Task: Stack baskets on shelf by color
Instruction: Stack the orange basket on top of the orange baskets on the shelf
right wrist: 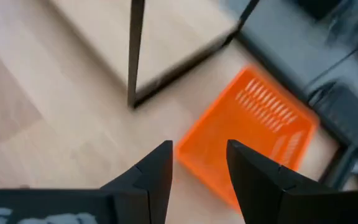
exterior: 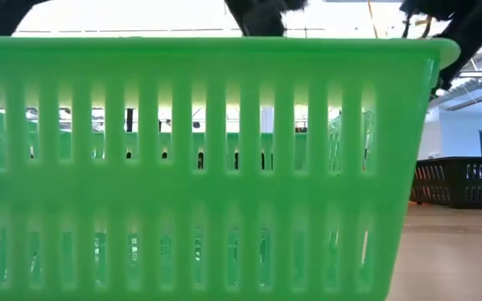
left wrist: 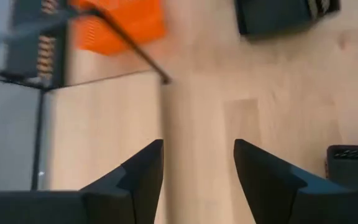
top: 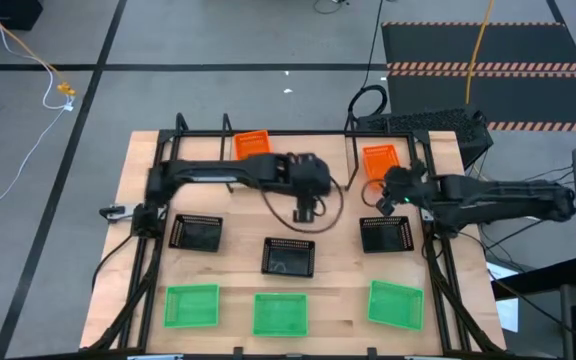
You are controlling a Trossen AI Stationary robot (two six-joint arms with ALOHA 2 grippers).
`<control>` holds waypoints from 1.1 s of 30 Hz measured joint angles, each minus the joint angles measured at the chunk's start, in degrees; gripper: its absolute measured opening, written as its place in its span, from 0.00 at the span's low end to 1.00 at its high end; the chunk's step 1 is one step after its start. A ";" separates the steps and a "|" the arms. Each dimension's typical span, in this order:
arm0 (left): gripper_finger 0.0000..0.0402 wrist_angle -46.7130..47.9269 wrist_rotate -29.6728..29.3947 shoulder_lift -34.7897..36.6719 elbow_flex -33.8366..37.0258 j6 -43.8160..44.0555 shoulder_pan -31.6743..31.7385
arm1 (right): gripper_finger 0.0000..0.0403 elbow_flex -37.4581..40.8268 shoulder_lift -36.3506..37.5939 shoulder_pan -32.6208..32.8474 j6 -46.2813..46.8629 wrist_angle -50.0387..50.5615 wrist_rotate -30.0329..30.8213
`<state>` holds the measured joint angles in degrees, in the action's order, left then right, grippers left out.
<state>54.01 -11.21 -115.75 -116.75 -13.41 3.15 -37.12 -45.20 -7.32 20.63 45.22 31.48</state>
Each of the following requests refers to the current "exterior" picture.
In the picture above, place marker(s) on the green slotted plastic basket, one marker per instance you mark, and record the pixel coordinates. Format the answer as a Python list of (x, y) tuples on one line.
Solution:
[(182, 188)]

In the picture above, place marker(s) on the black slotted plastic basket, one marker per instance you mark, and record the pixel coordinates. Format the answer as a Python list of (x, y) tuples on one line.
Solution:
[(458, 184)]

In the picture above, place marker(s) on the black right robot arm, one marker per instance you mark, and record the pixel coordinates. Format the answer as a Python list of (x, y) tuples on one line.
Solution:
[(475, 37)]

